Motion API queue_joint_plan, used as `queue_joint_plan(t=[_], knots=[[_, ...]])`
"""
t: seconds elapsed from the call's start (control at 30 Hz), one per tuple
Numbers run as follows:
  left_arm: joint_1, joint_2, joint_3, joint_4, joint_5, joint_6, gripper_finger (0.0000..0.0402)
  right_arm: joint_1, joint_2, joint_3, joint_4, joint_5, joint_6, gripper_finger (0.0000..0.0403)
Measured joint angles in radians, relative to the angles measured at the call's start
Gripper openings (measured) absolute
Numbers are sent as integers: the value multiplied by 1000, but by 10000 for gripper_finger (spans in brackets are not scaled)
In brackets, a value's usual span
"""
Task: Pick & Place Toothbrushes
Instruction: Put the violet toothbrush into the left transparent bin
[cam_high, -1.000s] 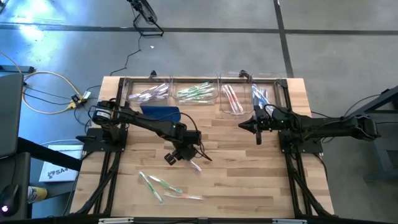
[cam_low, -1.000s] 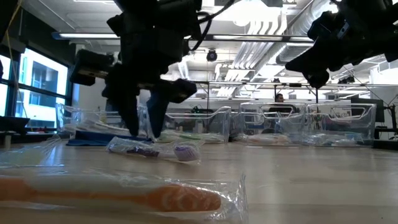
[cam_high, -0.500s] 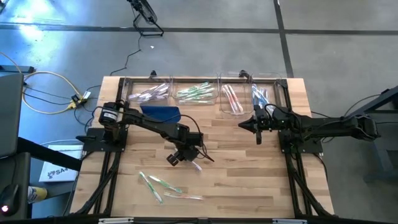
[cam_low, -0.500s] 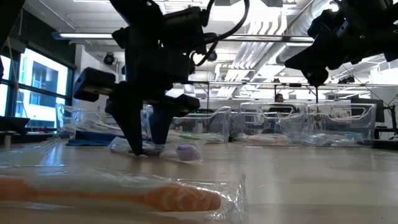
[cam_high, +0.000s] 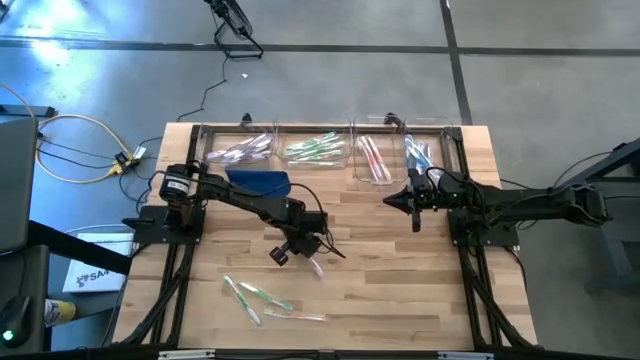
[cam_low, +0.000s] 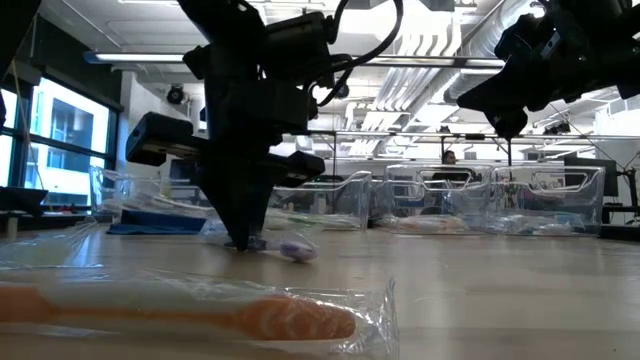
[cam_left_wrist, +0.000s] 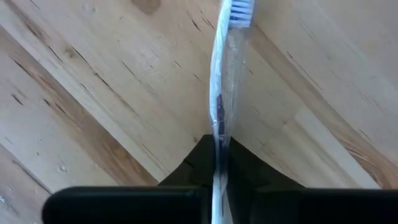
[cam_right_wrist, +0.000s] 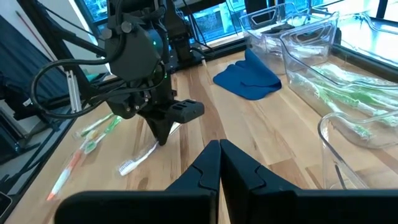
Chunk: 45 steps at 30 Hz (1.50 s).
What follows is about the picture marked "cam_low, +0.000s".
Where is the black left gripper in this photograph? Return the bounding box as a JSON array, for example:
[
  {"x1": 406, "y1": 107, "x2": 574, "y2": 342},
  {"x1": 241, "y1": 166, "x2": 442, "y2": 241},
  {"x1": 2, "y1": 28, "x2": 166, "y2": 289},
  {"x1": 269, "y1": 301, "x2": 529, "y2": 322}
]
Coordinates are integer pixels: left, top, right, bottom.
[{"x1": 124, "y1": 84, "x2": 326, "y2": 251}]

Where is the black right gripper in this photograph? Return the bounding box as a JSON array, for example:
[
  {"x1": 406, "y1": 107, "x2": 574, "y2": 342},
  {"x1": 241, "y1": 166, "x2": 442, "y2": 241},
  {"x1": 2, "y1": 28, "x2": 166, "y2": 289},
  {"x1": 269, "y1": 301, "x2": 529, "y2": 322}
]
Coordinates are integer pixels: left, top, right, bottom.
[{"x1": 457, "y1": 13, "x2": 621, "y2": 140}]

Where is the green toothbrush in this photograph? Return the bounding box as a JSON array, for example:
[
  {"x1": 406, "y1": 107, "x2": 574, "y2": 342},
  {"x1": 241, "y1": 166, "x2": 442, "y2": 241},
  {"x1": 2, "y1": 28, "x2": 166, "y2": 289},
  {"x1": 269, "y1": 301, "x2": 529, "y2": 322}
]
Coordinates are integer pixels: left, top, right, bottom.
[
  {"x1": 0, "y1": 219, "x2": 99, "y2": 269},
  {"x1": 267, "y1": 212, "x2": 361, "y2": 231}
]

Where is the black monitor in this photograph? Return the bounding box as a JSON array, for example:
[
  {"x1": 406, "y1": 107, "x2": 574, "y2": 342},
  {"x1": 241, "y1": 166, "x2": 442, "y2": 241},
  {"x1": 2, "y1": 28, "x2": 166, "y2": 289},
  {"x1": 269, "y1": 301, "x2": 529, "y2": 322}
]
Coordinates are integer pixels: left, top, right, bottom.
[
  {"x1": 0, "y1": 186, "x2": 50, "y2": 219},
  {"x1": 563, "y1": 156, "x2": 620, "y2": 197},
  {"x1": 168, "y1": 164, "x2": 201, "y2": 201}
]

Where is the person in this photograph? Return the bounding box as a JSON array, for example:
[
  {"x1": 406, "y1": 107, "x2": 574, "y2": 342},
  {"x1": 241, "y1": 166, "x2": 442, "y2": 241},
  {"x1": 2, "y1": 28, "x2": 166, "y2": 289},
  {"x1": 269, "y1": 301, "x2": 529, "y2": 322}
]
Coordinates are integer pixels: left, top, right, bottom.
[{"x1": 432, "y1": 149, "x2": 464, "y2": 184}]

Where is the blue cloth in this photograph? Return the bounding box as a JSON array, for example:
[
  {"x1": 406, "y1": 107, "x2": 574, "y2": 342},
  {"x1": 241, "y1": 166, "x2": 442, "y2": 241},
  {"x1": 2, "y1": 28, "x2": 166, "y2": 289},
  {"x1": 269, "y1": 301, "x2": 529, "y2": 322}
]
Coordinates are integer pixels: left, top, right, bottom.
[{"x1": 107, "y1": 208, "x2": 209, "y2": 236}]

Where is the clear scoop-front plastic bin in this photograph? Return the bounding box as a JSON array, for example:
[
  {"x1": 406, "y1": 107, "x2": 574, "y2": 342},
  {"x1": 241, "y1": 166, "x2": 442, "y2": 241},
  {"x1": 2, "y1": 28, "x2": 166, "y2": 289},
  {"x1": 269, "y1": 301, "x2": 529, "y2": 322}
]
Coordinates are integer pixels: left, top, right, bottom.
[
  {"x1": 89, "y1": 166, "x2": 221, "y2": 224},
  {"x1": 267, "y1": 169, "x2": 374, "y2": 231}
]

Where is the black monitor stand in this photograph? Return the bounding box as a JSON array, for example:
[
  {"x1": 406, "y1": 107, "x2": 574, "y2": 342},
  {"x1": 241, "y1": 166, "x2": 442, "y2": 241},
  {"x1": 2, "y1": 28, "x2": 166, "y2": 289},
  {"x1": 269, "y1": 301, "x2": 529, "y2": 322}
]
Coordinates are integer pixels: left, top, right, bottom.
[{"x1": 602, "y1": 167, "x2": 640, "y2": 224}]

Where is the long ceiling light strip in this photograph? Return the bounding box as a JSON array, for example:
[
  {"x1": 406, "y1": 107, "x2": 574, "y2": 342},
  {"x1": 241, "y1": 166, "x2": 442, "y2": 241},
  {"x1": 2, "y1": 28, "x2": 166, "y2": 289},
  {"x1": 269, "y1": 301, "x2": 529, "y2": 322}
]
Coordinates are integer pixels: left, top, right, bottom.
[{"x1": 84, "y1": 52, "x2": 506, "y2": 69}]

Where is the large glass window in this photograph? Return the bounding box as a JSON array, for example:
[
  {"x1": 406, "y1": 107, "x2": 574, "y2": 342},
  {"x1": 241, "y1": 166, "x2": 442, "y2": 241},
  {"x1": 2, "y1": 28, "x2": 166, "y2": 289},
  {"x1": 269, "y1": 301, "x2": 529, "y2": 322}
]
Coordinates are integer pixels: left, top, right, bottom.
[{"x1": 0, "y1": 74, "x2": 121, "y2": 214}]

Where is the clear handled plastic bin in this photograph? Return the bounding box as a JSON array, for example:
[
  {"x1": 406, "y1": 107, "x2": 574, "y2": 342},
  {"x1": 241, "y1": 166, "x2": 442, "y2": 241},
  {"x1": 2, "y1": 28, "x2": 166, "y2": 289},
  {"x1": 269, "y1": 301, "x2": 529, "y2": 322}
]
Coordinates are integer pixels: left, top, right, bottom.
[
  {"x1": 492, "y1": 164, "x2": 607, "y2": 236},
  {"x1": 384, "y1": 163, "x2": 496, "y2": 234}
]

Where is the black metal rack frame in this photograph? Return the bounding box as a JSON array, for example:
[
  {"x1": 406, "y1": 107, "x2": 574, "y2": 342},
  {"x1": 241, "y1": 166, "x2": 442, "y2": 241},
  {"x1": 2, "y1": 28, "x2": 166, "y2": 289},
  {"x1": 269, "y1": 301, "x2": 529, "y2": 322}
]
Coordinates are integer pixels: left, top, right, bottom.
[{"x1": 279, "y1": 128, "x2": 516, "y2": 181}]

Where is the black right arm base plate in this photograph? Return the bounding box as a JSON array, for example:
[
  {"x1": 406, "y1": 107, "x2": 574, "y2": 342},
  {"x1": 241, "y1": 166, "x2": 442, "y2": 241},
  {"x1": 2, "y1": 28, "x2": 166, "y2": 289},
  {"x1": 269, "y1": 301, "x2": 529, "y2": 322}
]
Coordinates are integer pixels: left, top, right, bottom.
[{"x1": 598, "y1": 223, "x2": 640, "y2": 242}]

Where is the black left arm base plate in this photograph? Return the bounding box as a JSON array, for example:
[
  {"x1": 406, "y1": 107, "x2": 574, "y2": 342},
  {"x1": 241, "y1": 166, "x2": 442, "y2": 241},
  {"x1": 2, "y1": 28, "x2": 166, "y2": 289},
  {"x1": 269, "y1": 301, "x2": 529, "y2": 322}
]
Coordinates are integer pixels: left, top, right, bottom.
[{"x1": 0, "y1": 213, "x2": 114, "y2": 232}]

